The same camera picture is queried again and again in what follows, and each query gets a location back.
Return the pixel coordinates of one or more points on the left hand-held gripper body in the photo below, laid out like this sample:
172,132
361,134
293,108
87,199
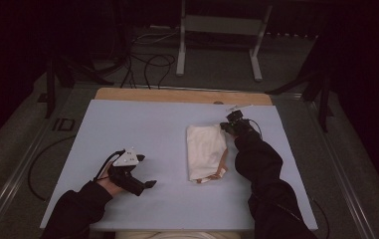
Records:
127,176

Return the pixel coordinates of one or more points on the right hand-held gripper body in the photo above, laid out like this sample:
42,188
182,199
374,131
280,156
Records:
238,121

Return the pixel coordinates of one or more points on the cream baby bodysuit brown trim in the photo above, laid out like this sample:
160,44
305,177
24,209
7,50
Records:
207,149

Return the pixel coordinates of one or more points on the person's left hand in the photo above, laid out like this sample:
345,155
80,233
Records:
109,186

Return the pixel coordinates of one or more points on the light blue mat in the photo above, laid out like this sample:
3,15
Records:
160,205

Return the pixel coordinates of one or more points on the black tripod stand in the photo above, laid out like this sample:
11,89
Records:
61,76
319,89

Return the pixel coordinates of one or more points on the white metal stand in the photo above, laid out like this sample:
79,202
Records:
222,25

